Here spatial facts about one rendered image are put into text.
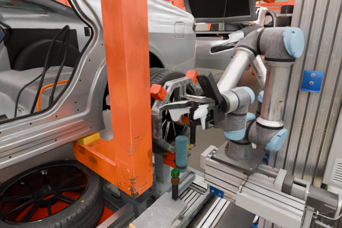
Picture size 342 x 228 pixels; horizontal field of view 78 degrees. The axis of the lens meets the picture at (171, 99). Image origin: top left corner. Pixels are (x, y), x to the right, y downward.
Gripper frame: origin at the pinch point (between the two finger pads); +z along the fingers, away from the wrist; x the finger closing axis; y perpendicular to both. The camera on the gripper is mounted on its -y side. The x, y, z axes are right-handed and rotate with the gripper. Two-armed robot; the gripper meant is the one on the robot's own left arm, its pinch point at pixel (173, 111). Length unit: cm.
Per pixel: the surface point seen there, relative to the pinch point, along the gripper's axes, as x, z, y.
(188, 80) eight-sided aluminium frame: 71, -71, 3
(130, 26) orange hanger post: 45, -14, -30
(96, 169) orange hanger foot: 93, -2, 56
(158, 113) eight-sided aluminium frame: 65, -37, 20
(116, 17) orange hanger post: 49, -9, -34
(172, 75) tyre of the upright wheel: 76, -60, -2
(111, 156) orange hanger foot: 77, -7, 43
